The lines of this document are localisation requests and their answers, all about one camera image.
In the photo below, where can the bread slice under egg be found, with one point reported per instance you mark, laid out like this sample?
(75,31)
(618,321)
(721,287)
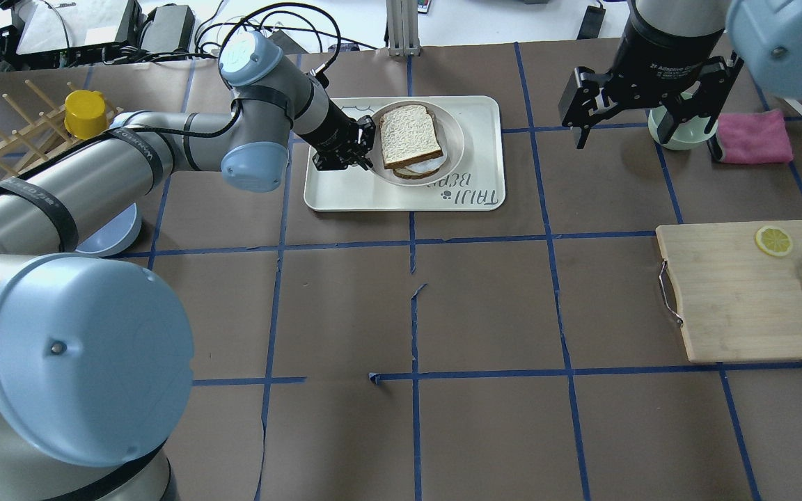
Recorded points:
(415,174)

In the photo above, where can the blue bowl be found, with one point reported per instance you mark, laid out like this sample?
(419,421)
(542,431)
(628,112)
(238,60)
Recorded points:
(115,236)

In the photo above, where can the cream bear tray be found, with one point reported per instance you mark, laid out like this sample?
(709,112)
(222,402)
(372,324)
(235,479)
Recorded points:
(477,185)

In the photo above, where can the wooden cup rack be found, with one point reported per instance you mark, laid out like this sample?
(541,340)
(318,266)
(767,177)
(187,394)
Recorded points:
(32,122)

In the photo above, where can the wooden cutting board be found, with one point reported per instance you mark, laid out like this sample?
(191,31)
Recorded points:
(736,303)

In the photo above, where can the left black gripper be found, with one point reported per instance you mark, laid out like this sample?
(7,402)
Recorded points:
(336,127)

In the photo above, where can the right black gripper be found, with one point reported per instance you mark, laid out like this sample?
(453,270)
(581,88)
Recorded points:
(660,68)

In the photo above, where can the yellow mug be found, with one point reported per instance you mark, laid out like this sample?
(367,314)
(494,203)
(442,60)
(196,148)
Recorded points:
(85,114)

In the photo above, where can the cream round plate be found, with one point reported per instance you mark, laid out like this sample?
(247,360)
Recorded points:
(451,139)

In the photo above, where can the black power adapter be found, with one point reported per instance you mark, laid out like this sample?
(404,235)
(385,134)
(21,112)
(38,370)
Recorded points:
(592,21)

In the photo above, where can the pink cloth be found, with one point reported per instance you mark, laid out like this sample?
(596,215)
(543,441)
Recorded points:
(751,139)

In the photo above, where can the bread slice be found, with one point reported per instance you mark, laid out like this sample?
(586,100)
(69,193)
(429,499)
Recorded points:
(415,174)
(408,135)

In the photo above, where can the lemon slice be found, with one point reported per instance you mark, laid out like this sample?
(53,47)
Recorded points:
(774,241)

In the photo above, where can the green bowl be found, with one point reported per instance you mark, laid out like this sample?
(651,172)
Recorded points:
(688,136)

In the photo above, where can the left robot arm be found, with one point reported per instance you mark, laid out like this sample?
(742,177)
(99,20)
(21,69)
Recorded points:
(95,354)

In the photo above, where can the fried egg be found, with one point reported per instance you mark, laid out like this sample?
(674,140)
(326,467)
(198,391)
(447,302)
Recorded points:
(425,167)

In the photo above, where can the aluminium frame post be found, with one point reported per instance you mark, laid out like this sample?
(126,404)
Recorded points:
(403,28)

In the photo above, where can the black laptop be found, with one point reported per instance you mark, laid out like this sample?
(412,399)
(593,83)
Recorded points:
(75,32)

